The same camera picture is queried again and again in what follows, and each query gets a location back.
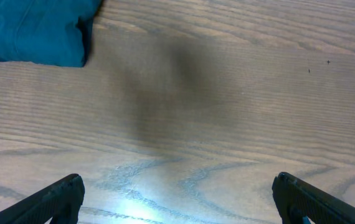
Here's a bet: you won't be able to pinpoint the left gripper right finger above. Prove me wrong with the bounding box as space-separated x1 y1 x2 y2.
272 172 355 224

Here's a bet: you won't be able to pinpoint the folded navy blue shorts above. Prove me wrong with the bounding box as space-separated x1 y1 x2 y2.
0 0 102 67

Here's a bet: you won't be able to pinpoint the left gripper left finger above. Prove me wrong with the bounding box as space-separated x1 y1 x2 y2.
0 174 85 224

